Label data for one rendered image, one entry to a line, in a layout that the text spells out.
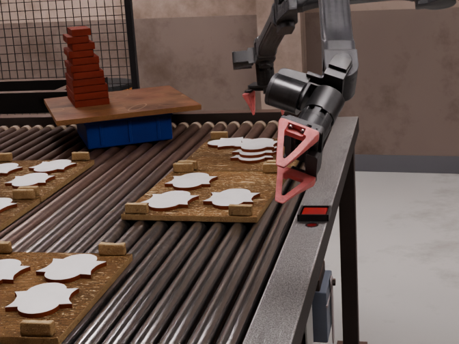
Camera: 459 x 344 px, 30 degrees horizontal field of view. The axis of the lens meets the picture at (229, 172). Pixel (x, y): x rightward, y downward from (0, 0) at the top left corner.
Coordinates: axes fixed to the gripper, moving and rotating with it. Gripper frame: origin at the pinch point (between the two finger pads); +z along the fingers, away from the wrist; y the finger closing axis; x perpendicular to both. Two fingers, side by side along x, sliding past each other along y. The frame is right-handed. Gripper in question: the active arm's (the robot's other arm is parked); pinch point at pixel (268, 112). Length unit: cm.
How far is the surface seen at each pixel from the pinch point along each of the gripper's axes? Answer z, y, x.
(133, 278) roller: 10, 6, -108
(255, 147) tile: 8.1, -0.6, -12.4
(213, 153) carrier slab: 11.0, -15.7, -10.0
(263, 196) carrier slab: 10, 15, -52
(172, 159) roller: 12.7, -29.2, -12.3
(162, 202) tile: 8, -7, -65
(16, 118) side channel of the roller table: 10, -119, 32
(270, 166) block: 8.6, 10.4, -30.6
